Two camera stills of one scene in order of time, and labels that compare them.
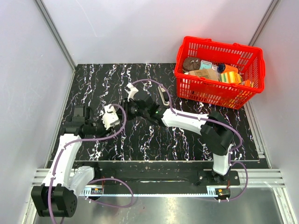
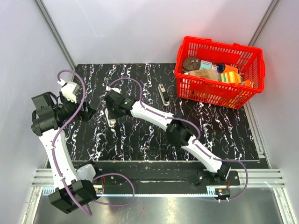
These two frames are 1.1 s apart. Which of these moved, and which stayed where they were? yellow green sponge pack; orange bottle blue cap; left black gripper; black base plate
Moved: left black gripper
Stayed: orange bottle blue cap; black base plate; yellow green sponge pack
